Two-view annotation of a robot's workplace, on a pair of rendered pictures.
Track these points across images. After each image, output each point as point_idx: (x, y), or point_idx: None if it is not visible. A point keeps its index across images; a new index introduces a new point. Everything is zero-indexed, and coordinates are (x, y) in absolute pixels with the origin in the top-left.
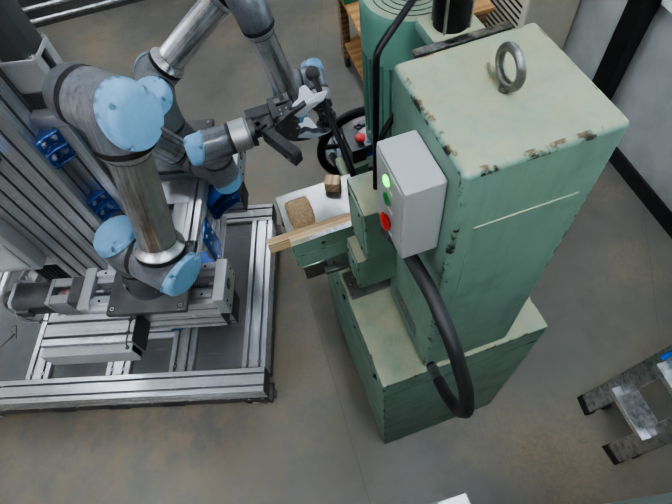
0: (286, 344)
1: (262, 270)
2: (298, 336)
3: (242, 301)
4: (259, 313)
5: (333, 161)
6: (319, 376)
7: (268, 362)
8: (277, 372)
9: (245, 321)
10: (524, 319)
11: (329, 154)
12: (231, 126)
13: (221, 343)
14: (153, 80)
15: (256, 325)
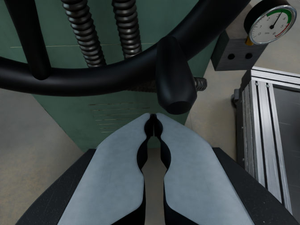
0: (222, 133)
1: (268, 176)
2: (212, 137)
3: (284, 147)
4: (263, 123)
5: (181, 50)
6: (197, 104)
7: (245, 93)
8: (230, 114)
9: (277, 119)
10: None
11: (195, 90)
12: None
13: (296, 110)
14: None
15: (264, 113)
